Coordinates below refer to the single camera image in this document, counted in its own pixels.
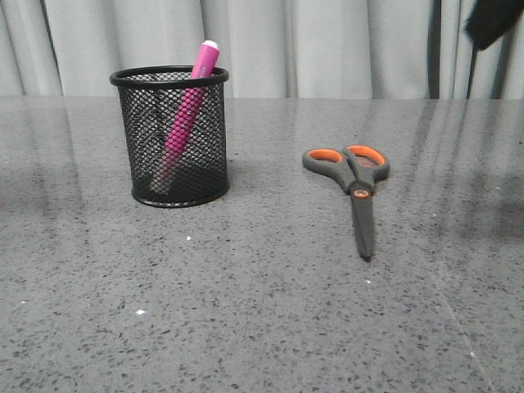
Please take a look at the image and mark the pink marker pen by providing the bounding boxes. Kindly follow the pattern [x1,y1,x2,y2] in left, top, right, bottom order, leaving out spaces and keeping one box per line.
[150,40,219,194]

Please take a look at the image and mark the grey orange scissors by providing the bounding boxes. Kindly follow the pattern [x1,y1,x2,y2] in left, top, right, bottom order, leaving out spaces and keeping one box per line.
[301,145,390,261]

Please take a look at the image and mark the grey curtain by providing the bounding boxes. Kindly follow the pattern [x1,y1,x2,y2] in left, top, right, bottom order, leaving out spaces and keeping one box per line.
[1,1,523,99]

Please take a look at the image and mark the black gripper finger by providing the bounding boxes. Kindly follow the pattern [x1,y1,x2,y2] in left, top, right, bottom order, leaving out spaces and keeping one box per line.
[466,0,523,50]

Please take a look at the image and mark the black mesh pen holder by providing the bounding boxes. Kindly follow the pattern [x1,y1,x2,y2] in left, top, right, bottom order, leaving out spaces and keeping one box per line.
[110,65,229,208]

